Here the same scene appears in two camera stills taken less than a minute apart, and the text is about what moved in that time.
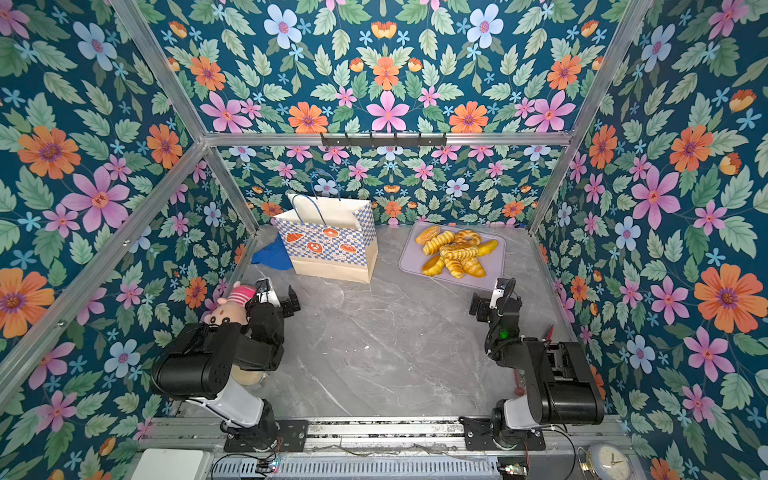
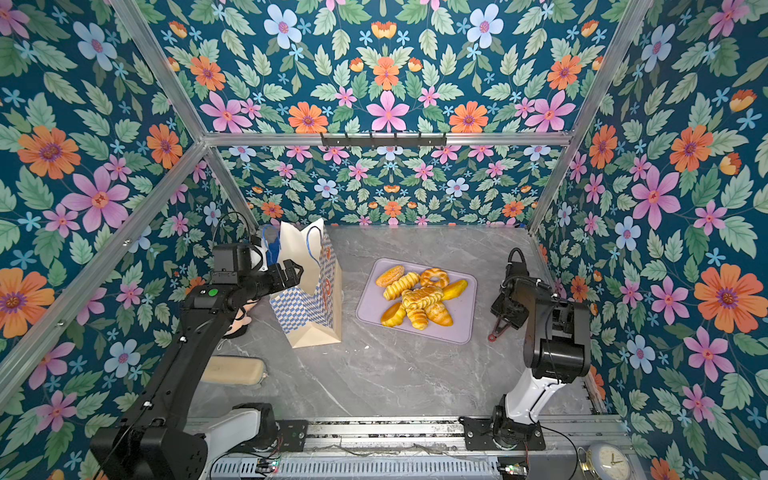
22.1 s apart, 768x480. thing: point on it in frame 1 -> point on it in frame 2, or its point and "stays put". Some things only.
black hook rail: x=384 y=139 stays put
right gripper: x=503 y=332 -> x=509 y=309
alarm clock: x=608 y=461 stays put
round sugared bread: x=425 y=235 -> x=389 y=276
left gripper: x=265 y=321 -> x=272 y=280
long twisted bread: x=441 y=239 -> x=404 y=283
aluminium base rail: x=591 y=435 stays put
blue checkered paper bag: x=330 y=238 -> x=310 y=310
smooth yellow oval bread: x=487 y=248 -> x=454 y=290
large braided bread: x=458 y=251 -> x=421 y=296
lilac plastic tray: x=494 y=262 -> x=371 y=303
